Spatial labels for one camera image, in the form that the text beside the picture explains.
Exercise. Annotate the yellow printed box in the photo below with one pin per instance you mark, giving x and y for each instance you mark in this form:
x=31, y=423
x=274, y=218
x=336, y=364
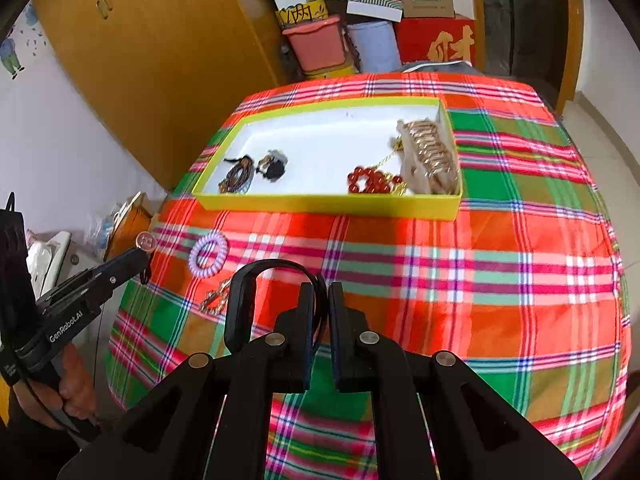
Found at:
x=300, y=14

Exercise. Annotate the white appliance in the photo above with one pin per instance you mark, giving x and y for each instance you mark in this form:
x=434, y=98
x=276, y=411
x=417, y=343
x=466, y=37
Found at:
x=47, y=255

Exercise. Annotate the white striped gift box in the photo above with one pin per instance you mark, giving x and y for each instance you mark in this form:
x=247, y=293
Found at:
x=372, y=10

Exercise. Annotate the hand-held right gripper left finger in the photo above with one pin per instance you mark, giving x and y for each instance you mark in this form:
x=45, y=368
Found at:
x=300, y=350

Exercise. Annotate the dark mesh screen door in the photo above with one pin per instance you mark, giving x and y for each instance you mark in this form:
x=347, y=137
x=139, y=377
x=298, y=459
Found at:
x=520, y=15

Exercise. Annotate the orange box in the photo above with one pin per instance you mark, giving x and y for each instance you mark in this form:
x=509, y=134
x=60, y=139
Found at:
x=127, y=225

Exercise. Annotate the pink plastic bin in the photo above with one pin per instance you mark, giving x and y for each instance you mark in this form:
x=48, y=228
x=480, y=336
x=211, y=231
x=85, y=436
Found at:
x=317, y=45

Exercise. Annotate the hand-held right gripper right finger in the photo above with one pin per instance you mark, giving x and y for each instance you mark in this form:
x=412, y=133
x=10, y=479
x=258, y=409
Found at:
x=345, y=355

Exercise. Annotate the black watch band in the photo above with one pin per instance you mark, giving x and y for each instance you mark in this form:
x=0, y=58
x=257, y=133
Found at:
x=237, y=310

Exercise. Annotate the red cardboard box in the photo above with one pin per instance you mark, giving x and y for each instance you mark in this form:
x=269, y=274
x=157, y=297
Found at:
x=415, y=40

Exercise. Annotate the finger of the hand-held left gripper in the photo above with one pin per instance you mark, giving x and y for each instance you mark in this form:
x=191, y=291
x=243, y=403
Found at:
x=100, y=265
x=125, y=275

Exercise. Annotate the cartoon wall sticker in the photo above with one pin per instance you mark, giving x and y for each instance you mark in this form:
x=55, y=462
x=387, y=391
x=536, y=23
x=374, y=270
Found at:
x=12, y=57

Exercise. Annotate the wooden door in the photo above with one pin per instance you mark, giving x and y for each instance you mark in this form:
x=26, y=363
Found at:
x=572, y=35

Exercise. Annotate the light blue bucket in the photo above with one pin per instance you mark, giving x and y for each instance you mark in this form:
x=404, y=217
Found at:
x=375, y=47

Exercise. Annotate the wooden wardrobe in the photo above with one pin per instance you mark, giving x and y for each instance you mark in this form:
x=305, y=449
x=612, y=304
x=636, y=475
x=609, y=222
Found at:
x=165, y=60

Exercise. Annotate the person's left hand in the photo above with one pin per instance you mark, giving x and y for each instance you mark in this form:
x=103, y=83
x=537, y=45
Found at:
x=75, y=385

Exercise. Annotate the yellow shallow box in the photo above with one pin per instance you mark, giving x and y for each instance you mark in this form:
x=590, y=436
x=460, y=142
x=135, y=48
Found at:
x=325, y=207

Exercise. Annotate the large beige hair claw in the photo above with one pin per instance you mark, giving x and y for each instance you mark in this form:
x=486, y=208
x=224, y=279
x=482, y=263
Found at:
x=430, y=160

